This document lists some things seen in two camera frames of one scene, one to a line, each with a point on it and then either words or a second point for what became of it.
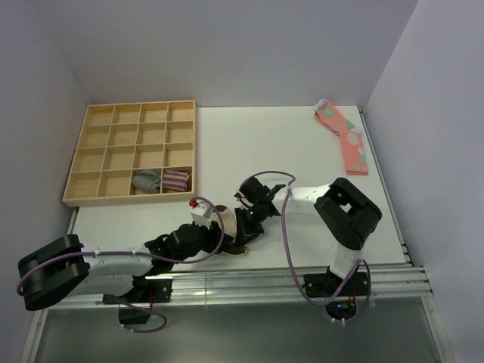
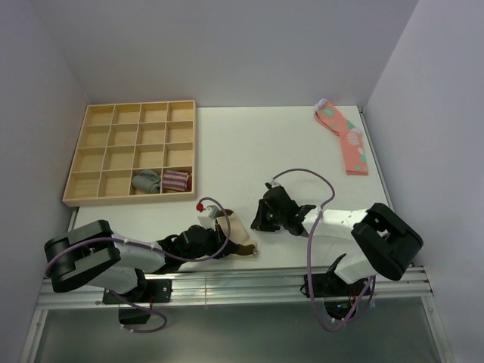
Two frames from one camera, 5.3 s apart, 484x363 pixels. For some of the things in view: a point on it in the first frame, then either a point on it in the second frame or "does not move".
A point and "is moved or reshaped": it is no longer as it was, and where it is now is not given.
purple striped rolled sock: [181, 180] does not move
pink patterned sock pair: [355, 153] does not move
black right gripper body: [250, 221] -> [277, 218]
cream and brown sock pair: [230, 228] is moved or reshaped
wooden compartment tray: [116, 141] does not move
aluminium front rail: [273, 288] does not move
